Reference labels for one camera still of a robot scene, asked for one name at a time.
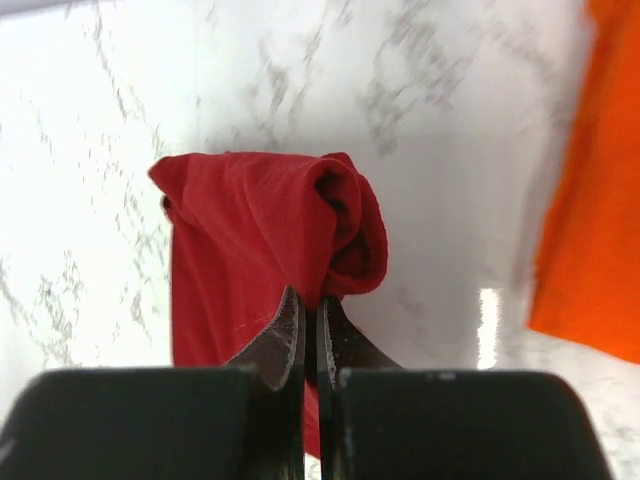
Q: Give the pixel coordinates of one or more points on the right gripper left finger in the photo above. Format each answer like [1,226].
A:
[242,420]

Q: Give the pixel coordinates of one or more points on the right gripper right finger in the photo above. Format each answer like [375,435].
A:
[380,421]

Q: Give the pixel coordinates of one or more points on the dark red t-shirt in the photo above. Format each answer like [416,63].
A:
[246,225]

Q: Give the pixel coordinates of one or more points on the folded orange t-shirt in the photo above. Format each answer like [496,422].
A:
[587,264]

